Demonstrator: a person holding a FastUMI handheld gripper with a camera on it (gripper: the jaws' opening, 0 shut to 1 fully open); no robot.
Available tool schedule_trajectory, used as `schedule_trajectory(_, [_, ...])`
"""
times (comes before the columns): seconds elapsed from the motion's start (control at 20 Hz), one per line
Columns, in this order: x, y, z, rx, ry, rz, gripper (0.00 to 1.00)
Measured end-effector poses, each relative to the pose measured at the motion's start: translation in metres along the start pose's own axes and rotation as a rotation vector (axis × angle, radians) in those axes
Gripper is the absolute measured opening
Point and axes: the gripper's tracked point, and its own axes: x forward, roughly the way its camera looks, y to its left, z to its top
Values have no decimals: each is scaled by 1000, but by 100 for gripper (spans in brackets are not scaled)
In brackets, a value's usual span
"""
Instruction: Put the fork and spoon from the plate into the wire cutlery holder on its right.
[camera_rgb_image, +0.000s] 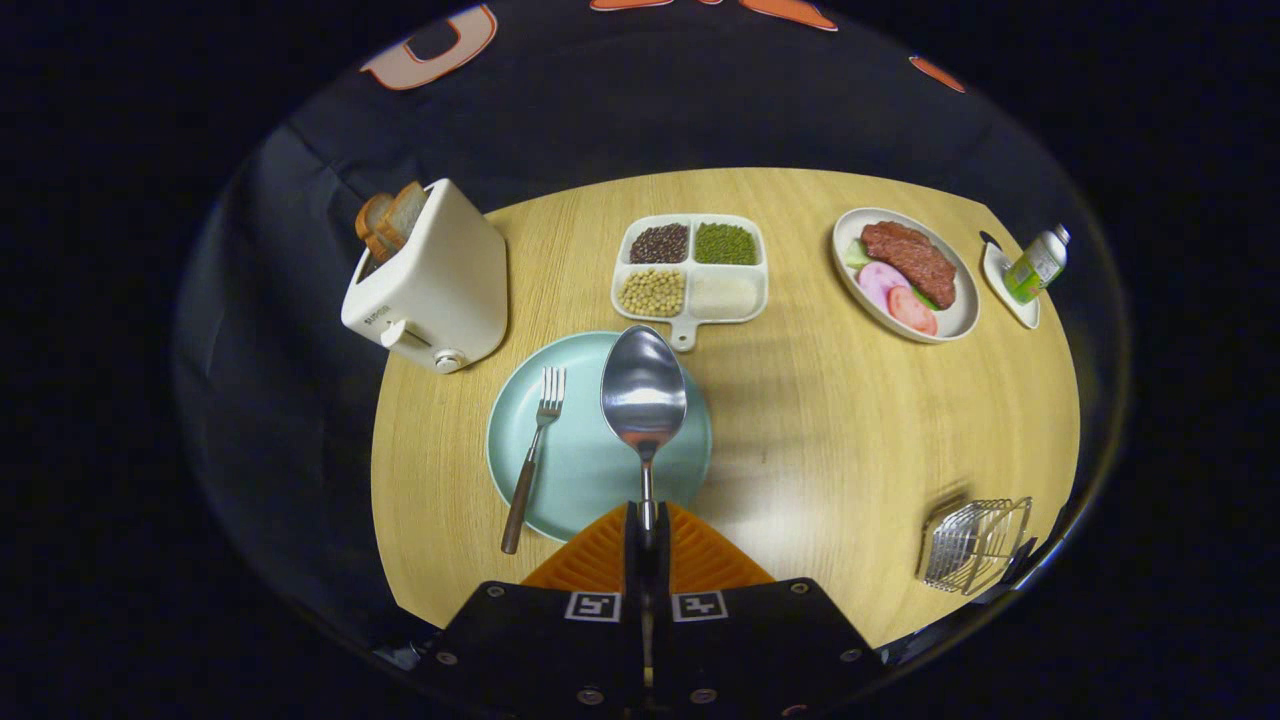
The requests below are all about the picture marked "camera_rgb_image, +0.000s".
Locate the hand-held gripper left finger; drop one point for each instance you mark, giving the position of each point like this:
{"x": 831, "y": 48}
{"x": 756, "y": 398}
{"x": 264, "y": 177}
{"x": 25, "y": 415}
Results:
{"x": 632, "y": 570}

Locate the small white dish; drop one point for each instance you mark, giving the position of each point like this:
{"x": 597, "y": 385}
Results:
{"x": 1000, "y": 285}

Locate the red tomato slice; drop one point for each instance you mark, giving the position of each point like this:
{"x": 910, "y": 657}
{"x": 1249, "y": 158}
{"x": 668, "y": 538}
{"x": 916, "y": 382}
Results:
{"x": 912, "y": 310}

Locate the white toaster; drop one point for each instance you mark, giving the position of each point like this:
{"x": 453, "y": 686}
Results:
{"x": 440, "y": 270}

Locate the green lettuce leaf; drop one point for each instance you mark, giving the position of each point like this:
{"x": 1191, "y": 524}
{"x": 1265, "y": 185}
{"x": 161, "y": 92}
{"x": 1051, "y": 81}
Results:
{"x": 855, "y": 255}

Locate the red beans heap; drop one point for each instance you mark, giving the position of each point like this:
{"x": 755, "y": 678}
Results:
{"x": 660, "y": 243}

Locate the pink ham slice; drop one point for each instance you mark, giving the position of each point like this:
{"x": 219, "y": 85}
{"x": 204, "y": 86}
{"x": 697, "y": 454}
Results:
{"x": 880, "y": 280}

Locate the soybeans heap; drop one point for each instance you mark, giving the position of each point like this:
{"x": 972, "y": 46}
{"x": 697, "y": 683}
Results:
{"x": 652, "y": 292}

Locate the metal spoon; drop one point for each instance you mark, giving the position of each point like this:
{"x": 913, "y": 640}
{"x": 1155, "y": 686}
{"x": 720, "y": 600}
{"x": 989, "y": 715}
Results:
{"x": 643, "y": 385}

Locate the white divided tray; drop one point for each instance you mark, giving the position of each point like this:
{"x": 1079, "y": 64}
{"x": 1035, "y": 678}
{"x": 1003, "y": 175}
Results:
{"x": 691, "y": 268}

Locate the green white bottle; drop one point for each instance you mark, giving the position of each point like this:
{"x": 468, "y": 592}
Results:
{"x": 1030, "y": 268}

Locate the white rice heap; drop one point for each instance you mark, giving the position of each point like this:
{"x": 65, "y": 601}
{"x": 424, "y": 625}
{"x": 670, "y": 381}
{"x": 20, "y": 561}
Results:
{"x": 725, "y": 295}

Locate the white round plate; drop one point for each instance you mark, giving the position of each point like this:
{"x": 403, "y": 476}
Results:
{"x": 960, "y": 310}

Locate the pale green plate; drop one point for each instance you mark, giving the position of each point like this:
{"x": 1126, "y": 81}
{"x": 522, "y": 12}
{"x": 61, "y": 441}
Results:
{"x": 580, "y": 470}

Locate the brown steak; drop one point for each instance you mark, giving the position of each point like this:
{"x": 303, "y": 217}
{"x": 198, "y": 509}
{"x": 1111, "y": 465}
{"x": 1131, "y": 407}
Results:
{"x": 910, "y": 260}

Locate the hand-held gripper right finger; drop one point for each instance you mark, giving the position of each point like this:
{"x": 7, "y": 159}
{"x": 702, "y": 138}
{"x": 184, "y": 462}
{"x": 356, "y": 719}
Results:
{"x": 662, "y": 570}

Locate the light toast slice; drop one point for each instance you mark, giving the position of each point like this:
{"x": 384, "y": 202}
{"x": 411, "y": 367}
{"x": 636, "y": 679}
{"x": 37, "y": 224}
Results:
{"x": 405, "y": 215}

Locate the green mung beans heap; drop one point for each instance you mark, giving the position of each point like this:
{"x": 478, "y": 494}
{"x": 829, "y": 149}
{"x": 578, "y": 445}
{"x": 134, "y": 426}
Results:
{"x": 725, "y": 243}

